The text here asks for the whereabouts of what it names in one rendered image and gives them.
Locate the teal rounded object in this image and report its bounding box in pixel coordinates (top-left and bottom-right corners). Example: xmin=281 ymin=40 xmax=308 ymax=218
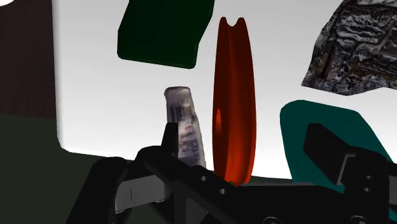
xmin=279 ymin=99 xmax=397 ymax=221

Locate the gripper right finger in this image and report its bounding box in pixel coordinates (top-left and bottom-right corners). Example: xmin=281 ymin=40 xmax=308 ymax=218
xmin=303 ymin=123 xmax=397 ymax=224

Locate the red oval dish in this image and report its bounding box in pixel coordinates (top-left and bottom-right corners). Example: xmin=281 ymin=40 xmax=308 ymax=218
xmin=212 ymin=17 xmax=257 ymax=187

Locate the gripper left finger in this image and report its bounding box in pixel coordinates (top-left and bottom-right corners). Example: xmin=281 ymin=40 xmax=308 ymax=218
xmin=66 ymin=122 xmax=246 ymax=224

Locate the clear tube with label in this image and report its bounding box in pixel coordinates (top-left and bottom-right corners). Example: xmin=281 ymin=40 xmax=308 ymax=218
xmin=164 ymin=86 xmax=207 ymax=169

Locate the crumpled silver grey bag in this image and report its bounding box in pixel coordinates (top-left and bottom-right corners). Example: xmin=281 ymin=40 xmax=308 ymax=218
xmin=300 ymin=0 xmax=397 ymax=96

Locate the dark green box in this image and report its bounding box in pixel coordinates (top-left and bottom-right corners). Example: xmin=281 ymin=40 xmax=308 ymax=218
xmin=116 ymin=0 xmax=216 ymax=69

